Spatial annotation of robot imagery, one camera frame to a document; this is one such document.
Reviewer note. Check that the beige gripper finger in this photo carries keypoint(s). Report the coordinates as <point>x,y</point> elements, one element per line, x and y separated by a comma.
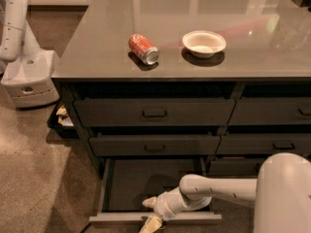
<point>149,203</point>
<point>152,224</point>

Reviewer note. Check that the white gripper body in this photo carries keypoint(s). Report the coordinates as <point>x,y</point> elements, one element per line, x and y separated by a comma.
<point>162,206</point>

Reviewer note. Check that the drawer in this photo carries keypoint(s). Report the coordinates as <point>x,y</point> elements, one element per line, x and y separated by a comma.
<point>154,112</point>
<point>139,145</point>
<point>271,111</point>
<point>127,182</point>
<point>298,143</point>
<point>235,166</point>

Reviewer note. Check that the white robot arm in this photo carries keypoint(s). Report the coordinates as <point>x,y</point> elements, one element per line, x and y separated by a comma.
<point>280,194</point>

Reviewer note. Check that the dark grey drawer cabinet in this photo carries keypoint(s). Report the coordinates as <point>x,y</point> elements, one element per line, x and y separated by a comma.
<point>267,55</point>

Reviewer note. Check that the black bin with trash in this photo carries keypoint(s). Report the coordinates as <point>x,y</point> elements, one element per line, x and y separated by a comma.
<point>60,122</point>

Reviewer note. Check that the red soda can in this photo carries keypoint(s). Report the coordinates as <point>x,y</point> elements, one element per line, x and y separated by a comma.
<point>143,49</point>

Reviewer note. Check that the white paper bowl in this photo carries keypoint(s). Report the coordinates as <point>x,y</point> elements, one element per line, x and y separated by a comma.
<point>204,44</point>

